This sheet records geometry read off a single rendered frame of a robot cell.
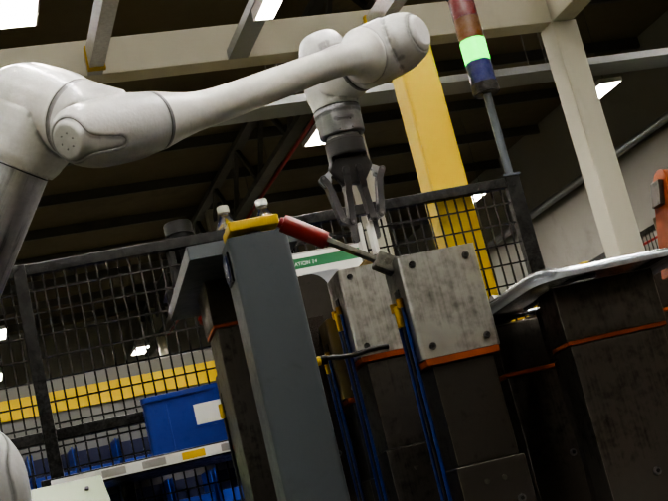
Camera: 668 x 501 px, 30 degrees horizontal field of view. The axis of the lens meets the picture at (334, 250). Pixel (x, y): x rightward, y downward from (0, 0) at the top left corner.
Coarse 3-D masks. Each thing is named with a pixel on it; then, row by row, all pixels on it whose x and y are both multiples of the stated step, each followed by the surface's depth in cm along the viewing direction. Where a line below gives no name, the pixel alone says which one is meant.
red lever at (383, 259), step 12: (288, 216) 137; (288, 228) 136; (300, 228) 136; (312, 228) 137; (312, 240) 136; (324, 240) 136; (336, 240) 137; (348, 252) 138; (360, 252) 137; (384, 252) 137; (372, 264) 138; (384, 264) 137
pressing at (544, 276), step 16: (624, 256) 131; (640, 256) 131; (656, 256) 131; (544, 272) 130; (560, 272) 129; (576, 272) 129; (592, 272) 138; (608, 272) 141; (624, 272) 144; (656, 272) 143; (512, 288) 136; (528, 288) 131; (544, 288) 141; (496, 304) 141; (512, 304) 147; (528, 304) 151; (496, 320) 158
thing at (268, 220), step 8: (264, 216) 144; (272, 216) 144; (232, 224) 143; (240, 224) 143; (248, 224) 144; (256, 224) 144; (264, 224) 144; (272, 224) 144; (232, 232) 143; (240, 232) 144; (248, 232) 145; (256, 232) 145; (224, 240) 148
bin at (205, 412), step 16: (208, 384) 272; (144, 400) 270; (160, 400) 271; (176, 400) 271; (192, 400) 272; (208, 400) 272; (144, 416) 270; (160, 416) 270; (176, 416) 270; (192, 416) 271; (208, 416) 271; (160, 432) 269; (176, 432) 270; (192, 432) 270; (208, 432) 270; (224, 432) 270; (160, 448) 269; (176, 448) 269
